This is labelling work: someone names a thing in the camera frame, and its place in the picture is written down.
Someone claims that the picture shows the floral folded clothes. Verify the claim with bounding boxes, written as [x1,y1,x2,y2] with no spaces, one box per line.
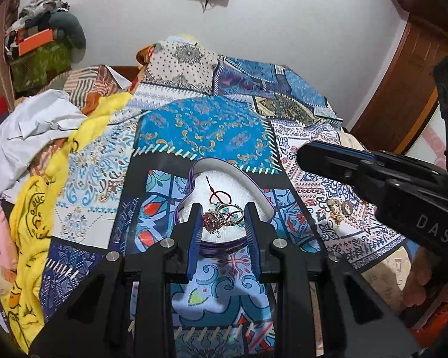
[18,0,71,21]

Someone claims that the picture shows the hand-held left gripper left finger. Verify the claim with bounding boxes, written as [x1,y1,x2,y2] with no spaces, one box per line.
[29,203,206,358]

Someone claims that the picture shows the heart-shaped purple jewelry box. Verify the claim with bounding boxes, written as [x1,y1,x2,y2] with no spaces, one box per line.
[174,158,276,258]

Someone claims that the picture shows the silver ring with pink stone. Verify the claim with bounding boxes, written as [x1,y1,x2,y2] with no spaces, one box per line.
[202,211,244,234]

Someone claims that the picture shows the brown wooden door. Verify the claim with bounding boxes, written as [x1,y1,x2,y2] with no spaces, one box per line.
[348,0,448,154]

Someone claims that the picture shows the cream bedsheet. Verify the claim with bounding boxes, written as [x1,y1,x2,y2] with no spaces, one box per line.
[353,245,415,308]

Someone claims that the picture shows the orange box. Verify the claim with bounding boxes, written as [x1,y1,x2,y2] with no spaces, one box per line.
[17,28,56,56]

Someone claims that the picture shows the brown striped curtain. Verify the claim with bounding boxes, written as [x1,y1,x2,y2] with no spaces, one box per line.
[0,0,36,109]

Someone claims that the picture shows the person's right hand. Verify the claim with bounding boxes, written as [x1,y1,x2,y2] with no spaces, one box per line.
[402,246,439,308]

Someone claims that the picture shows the white crumpled cloth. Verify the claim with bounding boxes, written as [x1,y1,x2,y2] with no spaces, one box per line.
[0,89,89,199]

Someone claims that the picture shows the thin silver ring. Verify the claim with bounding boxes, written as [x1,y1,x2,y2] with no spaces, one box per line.
[217,203,245,228]

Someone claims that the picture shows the grey cushion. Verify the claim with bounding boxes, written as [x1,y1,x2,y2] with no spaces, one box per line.
[49,10,87,50]

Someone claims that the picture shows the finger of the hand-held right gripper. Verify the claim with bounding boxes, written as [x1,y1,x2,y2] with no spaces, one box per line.
[296,142,387,192]
[314,141,382,159]

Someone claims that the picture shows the blue patchwork printed bedspread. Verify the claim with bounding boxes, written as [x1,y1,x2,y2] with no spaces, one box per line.
[41,39,409,358]

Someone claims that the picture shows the orange brown striped cloth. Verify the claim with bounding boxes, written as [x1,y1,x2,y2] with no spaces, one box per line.
[47,64,136,114]

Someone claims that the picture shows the yellow printed cloth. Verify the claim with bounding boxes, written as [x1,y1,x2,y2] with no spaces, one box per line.
[7,91,132,352]

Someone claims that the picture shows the red string bracelet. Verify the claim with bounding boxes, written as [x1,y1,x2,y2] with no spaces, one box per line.
[205,176,240,221]

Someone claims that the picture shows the white panel with pink print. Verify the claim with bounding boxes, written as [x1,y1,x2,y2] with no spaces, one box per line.
[406,107,448,173]

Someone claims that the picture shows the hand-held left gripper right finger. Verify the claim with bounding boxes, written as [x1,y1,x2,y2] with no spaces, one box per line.
[244,202,421,358]

